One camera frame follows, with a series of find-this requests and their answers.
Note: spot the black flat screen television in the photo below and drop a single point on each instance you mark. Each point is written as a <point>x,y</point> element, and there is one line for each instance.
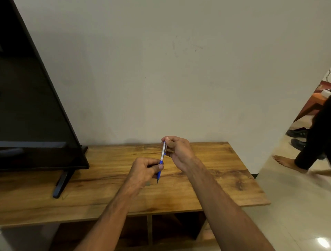
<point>28,103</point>

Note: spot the person's right forearm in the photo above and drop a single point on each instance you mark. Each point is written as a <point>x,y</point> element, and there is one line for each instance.
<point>222,206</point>

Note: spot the person's left thumb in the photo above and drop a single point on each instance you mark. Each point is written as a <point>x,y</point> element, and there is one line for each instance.
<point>158,168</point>

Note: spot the person's right hand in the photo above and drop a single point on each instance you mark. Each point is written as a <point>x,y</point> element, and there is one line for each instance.
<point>182,153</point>

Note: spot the orange brown wooden furniture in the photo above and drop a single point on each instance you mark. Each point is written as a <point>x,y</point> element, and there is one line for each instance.
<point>311,106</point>

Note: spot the white box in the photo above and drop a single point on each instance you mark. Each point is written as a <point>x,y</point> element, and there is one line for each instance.
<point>325,93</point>

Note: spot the person's left hand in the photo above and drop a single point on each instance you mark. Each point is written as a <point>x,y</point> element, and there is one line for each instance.
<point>137,173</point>

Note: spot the wooden television cabinet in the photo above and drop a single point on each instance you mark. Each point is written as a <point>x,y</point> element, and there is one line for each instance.
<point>90,188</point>

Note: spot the blue and silver pen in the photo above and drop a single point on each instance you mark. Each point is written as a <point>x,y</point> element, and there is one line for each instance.
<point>162,155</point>

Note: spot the black shoe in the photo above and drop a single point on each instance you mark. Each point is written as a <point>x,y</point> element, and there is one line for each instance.
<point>297,133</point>
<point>298,144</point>

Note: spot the person's left forearm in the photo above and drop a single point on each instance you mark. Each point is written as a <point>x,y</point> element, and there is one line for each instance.
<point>111,219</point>

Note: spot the person's right thumb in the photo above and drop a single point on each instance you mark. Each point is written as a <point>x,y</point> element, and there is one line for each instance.
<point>169,153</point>

